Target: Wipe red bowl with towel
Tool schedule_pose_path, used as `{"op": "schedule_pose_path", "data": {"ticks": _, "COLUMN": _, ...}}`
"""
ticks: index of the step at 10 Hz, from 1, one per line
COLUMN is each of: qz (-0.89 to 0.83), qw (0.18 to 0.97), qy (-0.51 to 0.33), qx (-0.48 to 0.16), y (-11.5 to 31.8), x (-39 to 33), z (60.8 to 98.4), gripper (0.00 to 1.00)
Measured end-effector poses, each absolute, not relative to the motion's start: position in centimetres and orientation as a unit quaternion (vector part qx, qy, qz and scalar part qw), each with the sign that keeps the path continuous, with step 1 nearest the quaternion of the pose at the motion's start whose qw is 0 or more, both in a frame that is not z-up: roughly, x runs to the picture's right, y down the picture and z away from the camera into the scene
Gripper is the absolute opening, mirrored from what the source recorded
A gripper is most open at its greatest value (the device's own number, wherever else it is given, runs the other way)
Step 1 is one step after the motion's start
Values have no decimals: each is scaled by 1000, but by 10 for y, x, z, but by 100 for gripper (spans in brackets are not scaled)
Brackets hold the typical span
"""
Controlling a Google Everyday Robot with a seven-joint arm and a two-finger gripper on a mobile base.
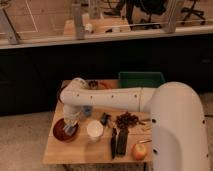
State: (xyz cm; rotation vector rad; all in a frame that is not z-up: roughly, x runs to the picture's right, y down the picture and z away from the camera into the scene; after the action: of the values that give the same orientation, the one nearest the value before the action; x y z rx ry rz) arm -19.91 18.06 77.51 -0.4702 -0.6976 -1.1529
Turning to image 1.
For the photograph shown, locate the white cup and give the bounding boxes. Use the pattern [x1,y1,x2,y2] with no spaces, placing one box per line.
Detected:
[86,120,104,142]

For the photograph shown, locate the red bowl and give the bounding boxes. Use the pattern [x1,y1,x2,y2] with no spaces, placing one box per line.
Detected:
[53,119,79,142]

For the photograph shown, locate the black knife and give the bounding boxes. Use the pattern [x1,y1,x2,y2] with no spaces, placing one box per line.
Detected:
[110,128,117,159]

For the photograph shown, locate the purple bowl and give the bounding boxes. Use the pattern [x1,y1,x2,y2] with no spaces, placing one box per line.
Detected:
[56,87,64,103]

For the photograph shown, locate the metal measuring cup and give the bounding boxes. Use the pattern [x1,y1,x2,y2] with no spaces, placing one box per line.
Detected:
[88,80,98,90]

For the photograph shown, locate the red apple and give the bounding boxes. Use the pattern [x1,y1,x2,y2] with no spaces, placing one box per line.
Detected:
[131,143,148,160]

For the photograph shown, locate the metal spoon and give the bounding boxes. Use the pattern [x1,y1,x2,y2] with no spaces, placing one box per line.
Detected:
[138,139,152,143]

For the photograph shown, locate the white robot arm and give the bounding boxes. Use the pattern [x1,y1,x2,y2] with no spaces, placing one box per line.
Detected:
[60,78,211,171]

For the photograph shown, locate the grey-blue towel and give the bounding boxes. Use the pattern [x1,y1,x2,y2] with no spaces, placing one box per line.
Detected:
[63,125,77,136]

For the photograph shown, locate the yellow banana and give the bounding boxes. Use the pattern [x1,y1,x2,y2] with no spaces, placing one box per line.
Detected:
[139,119,151,131]

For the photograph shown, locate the small blue bowl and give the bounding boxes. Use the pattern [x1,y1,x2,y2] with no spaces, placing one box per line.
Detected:
[82,106,93,117]

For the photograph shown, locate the wooden table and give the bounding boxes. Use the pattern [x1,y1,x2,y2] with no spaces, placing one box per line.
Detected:
[43,78,154,164]

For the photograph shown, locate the black office chair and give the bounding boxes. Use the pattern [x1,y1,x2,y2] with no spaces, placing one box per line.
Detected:
[181,0,206,25]

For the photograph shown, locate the black rectangular block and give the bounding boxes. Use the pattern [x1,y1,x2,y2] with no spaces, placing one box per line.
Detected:
[116,129,129,156]

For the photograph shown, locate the green plastic bin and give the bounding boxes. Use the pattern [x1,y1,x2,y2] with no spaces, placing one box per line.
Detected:
[118,71,165,88]

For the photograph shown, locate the bunch of dark grapes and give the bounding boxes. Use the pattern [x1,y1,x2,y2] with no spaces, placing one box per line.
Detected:
[116,112,139,129]

